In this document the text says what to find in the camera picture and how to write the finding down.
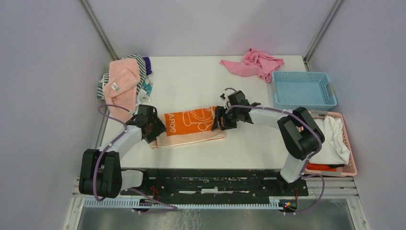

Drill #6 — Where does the pink plastic basket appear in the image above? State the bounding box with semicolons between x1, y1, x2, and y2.
304;110;357;177

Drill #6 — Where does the blue plastic basket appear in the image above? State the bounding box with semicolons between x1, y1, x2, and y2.
271;71;338;111

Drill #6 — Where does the light pink towel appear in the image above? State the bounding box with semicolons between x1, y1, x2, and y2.
103;58;140;122

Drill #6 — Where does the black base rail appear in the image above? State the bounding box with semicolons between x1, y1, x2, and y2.
137;169;309;205

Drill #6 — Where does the purple cloth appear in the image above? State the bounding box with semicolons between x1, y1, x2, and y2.
143;57;153;75

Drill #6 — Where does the striped cloth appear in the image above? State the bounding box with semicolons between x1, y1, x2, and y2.
97;54;147;100

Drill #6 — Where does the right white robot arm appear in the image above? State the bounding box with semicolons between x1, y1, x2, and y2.
211;87;325;196

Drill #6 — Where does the white slotted cable duct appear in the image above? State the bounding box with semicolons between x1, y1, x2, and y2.
83;196;287;210

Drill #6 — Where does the orange cartoon towel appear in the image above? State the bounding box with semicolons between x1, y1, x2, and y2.
149;106;226;149

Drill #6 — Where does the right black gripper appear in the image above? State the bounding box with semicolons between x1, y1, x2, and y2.
212;106;240;130

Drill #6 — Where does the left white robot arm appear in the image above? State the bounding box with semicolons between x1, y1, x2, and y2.
79;105;166;202

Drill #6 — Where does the teal patterned cloth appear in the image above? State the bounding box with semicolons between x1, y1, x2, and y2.
136;78;153;104

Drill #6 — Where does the orange cloth in basket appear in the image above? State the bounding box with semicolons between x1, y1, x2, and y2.
306;163;341;172

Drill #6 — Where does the pink crumpled towel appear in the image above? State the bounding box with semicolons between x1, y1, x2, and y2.
220;48;284;83

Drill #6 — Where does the white cloth in basket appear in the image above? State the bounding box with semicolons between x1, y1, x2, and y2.
309;116;350;165

